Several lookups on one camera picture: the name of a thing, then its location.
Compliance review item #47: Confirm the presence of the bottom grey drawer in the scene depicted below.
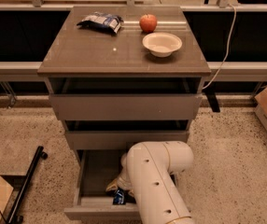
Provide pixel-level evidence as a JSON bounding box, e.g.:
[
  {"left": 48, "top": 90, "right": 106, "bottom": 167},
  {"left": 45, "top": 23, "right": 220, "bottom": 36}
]
[{"left": 64, "top": 149, "right": 142, "bottom": 222}]

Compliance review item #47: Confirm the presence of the blue pepsi can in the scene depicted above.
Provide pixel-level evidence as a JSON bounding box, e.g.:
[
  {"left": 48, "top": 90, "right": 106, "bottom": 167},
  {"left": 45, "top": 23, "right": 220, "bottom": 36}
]
[{"left": 113, "top": 189, "right": 126, "bottom": 205}]

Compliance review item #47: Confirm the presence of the white cable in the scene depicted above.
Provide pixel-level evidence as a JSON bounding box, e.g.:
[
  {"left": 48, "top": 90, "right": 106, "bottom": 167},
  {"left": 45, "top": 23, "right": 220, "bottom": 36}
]
[{"left": 202, "top": 4, "right": 237, "bottom": 91}]

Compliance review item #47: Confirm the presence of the black metal stand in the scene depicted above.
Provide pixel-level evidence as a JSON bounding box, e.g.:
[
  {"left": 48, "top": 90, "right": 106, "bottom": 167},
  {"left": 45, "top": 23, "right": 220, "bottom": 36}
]
[{"left": 7, "top": 146, "right": 48, "bottom": 224}]

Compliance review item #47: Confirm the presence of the red apple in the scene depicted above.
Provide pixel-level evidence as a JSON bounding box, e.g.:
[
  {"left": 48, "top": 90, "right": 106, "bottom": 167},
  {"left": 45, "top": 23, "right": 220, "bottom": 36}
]
[{"left": 139, "top": 14, "right": 157, "bottom": 33}]

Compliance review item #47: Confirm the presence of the white bowl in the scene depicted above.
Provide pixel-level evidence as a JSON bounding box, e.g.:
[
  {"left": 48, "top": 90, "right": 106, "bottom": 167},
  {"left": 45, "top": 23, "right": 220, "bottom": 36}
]
[{"left": 142, "top": 33, "right": 182, "bottom": 58}]

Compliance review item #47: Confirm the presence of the grey drawer cabinet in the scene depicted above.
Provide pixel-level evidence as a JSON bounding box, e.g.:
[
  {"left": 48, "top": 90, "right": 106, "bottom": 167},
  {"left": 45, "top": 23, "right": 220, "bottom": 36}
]
[{"left": 36, "top": 5, "right": 212, "bottom": 159}]

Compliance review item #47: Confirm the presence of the middle grey drawer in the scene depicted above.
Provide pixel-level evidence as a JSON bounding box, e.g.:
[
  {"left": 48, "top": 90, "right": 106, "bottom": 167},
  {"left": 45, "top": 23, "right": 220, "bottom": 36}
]
[{"left": 65, "top": 120, "right": 190, "bottom": 150}]

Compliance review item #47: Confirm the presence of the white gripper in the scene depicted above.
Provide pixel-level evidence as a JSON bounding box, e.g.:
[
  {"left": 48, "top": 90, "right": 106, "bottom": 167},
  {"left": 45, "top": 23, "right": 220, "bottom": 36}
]
[{"left": 105, "top": 153, "right": 134, "bottom": 198}]

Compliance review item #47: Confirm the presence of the grey drawer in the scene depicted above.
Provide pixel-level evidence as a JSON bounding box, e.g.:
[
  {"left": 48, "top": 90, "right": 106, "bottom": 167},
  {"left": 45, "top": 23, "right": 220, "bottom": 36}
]
[
  {"left": 64, "top": 149, "right": 142, "bottom": 222},
  {"left": 65, "top": 120, "right": 190, "bottom": 150},
  {"left": 49, "top": 77, "right": 202, "bottom": 121}
]

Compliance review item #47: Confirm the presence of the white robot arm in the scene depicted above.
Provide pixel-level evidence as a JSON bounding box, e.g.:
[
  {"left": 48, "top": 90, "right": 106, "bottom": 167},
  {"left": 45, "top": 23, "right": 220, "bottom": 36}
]
[{"left": 105, "top": 141, "right": 195, "bottom": 224}]

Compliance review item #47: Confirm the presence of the blue white chip bag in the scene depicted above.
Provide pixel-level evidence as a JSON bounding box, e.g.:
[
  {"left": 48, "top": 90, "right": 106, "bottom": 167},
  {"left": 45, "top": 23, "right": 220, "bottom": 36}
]
[{"left": 77, "top": 12, "right": 123, "bottom": 34}]

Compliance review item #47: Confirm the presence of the top grey drawer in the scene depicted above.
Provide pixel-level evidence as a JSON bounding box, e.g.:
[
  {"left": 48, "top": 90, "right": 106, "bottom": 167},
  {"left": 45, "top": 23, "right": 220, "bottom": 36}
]
[{"left": 49, "top": 77, "right": 202, "bottom": 121}]

